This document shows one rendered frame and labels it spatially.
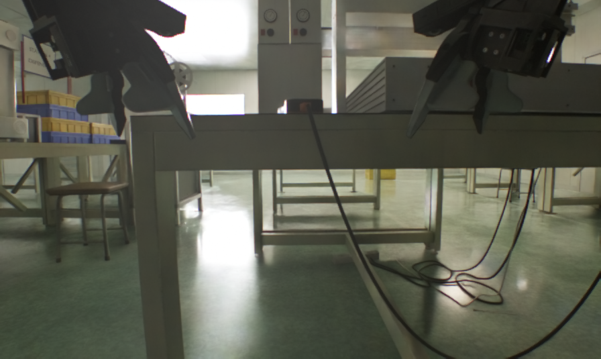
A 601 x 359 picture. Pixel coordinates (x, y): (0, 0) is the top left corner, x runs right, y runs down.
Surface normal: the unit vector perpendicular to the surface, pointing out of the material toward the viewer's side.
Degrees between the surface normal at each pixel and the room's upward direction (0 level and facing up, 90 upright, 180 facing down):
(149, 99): 63
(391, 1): 90
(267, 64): 90
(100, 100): 124
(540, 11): 93
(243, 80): 90
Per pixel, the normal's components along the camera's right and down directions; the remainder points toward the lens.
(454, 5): -0.85, 0.11
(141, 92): 0.62, -0.40
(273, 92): 0.01, 0.07
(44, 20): -0.48, 0.47
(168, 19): 0.86, 0.09
